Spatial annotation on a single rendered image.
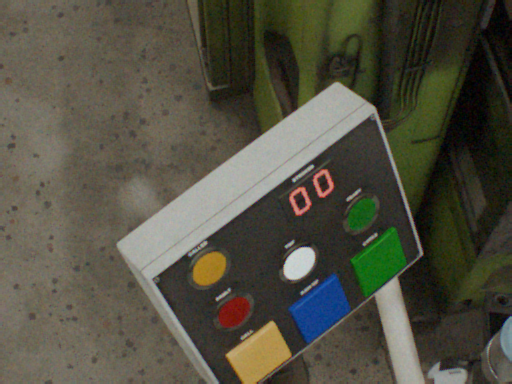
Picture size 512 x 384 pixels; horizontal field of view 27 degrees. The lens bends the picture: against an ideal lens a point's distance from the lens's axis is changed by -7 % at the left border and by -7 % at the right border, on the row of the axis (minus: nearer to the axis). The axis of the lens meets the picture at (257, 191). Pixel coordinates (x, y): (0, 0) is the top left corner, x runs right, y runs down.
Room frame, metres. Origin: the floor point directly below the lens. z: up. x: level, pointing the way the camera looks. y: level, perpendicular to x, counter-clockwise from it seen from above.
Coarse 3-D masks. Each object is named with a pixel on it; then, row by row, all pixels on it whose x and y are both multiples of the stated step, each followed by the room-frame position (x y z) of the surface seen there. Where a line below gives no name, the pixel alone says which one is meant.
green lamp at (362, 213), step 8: (360, 200) 0.48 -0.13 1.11; (368, 200) 0.48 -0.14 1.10; (352, 208) 0.47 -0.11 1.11; (360, 208) 0.47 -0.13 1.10; (368, 208) 0.47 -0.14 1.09; (352, 216) 0.46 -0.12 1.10; (360, 216) 0.46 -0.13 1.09; (368, 216) 0.46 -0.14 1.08; (352, 224) 0.45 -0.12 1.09; (360, 224) 0.45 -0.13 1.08
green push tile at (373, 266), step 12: (384, 240) 0.45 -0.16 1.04; (396, 240) 0.45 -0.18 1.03; (360, 252) 0.43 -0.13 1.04; (372, 252) 0.43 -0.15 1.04; (384, 252) 0.44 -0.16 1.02; (396, 252) 0.44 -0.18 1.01; (360, 264) 0.42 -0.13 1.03; (372, 264) 0.42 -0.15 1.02; (384, 264) 0.42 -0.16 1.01; (396, 264) 0.43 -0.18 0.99; (360, 276) 0.41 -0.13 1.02; (372, 276) 0.41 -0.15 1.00; (384, 276) 0.41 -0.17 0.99; (360, 288) 0.40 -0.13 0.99; (372, 288) 0.40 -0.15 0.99
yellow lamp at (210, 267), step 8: (208, 256) 0.38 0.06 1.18; (216, 256) 0.39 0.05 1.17; (200, 264) 0.38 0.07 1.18; (208, 264) 0.38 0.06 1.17; (216, 264) 0.38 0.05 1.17; (224, 264) 0.38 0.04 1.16; (200, 272) 0.37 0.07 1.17; (208, 272) 0.37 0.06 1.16; (216, 272) 0.37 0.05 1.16; (200, 280) 0.36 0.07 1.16; (208, 280) 0.36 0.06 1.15
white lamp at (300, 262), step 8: (304, 248) 0.42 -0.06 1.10; (296, 256) 0.41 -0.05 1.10; (304, 256) 0.41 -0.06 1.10; (312, 256) 0.41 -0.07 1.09; (288, 264) 0.40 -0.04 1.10; (296, 264) 0.40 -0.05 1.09; (304, 264) 0.40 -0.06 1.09; (312, 264) 0.41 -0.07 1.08; (288, 272) 0.39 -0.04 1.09; (296, 272) 0.39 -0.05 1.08; (304, 272) 0.40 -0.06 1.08
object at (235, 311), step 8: (232, 304) 0.35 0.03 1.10; (240, 304) 0.35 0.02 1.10; (248, 304) 0.35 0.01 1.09; (224, 312) 0.34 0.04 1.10; (232, 312) 0.34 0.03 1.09; (240, 312) 0.34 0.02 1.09; (248, 312) 0.34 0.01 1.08; (224, 320) 0.33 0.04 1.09; (232, 320) 0.33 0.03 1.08; (240, 320) 0.33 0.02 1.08
